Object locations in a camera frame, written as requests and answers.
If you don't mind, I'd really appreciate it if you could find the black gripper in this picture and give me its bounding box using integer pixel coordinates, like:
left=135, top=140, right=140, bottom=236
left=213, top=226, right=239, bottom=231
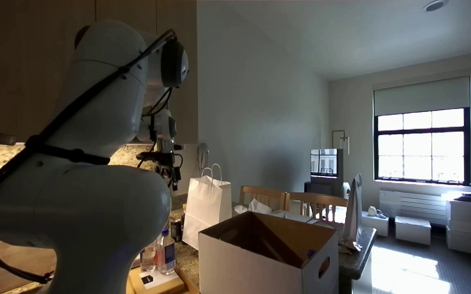
left=156, top=159, right=186, bottom=192

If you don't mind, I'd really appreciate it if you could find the small cardboard box white label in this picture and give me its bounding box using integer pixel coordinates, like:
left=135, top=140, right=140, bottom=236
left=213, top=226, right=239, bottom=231
left=136, top=267, right=182, bottom=290

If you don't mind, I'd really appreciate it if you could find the white cardboard storage box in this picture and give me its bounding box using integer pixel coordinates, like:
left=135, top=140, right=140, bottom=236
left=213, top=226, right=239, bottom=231
left=199, top=210, right=343, bottom=294

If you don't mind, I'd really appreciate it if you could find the white paper shopping bag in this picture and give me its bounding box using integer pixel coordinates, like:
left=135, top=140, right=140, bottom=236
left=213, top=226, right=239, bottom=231
left=182, top=161, right=235, bottom=251

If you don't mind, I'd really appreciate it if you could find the dark bottle gold lid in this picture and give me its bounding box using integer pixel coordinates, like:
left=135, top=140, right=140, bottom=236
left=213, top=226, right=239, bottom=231
left=169, top=208, right=187, bottom=243

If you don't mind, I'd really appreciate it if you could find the crumpled white plastic bag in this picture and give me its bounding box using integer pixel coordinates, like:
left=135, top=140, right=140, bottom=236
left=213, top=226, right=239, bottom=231
left=233, top=197, right=275, bottom=215

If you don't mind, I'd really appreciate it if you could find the wooden dining chair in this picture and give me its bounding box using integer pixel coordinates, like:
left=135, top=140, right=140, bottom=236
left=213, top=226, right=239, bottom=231
left=287, top=190, right=351, bottom=225
left=239, top=184, right=290, bottom=215

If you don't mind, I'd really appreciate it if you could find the shallow brown cardboard tray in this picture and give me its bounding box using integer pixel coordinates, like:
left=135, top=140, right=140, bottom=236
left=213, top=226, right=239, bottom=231
left=125, top=264, right=192, bottom=294

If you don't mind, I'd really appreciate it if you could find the dark television stand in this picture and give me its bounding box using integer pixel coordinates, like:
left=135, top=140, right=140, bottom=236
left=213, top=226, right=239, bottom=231
left=303, top=177, right=347, bottom=199

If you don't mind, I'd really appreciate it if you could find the flat screen television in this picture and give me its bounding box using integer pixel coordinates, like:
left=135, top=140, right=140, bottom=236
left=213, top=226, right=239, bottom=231
left=308, top=146, right=346, bottom=182

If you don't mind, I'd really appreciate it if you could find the arched floor lamp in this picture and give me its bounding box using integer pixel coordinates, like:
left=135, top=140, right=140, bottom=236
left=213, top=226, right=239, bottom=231
left=331, top=128, right=354, bottom=156

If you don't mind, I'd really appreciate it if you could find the white printed standing bag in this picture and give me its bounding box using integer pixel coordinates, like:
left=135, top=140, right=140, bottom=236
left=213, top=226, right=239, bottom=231
left=343, top=172, right=365, bottom=251

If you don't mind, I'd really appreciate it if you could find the dark dining table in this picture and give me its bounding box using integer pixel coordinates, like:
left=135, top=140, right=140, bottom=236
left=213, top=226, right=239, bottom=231
left=338, top=225, right=380, bottom=294

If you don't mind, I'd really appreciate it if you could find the wooden upper cabinet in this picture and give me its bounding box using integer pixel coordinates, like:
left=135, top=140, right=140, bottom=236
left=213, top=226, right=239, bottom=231
left=0, top=0, right=200, bottom=145

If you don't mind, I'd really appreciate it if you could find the white cube ottoman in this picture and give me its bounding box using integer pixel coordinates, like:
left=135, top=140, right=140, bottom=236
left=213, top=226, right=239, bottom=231
left=362, top=208, right=392, bottom=238
left=395, top=215, right=434, bottom=246

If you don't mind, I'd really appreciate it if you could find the white radiator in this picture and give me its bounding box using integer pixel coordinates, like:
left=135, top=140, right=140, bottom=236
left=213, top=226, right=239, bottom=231
left=380, top=186, right=459, bottom=225

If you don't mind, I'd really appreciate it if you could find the black framed window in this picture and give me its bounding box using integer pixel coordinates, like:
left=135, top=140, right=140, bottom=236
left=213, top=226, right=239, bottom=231
left=374, top=105, right=471, bottom=186

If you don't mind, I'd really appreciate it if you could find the pale roller blind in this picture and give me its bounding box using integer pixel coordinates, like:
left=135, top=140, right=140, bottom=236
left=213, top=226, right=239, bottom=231
left=372, top=74, right=471, bottom=117

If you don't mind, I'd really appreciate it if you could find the white dresser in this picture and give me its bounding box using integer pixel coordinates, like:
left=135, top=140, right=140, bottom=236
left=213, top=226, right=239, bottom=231
left=447, top=195, right=471, bottom=256

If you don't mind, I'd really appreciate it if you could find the round ceiling light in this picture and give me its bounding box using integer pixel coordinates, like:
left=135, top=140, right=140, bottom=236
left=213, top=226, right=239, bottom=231
left=423, top=0, right=449, bottom=12

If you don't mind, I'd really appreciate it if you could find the white wall phone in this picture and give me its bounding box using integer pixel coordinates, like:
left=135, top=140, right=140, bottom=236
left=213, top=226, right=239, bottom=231
left=197, top=141, right=212, bottom=168

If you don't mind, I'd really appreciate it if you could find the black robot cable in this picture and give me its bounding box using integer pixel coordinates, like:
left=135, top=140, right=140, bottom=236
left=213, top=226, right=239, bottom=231
left=0, top=29, right=192, bottom=284

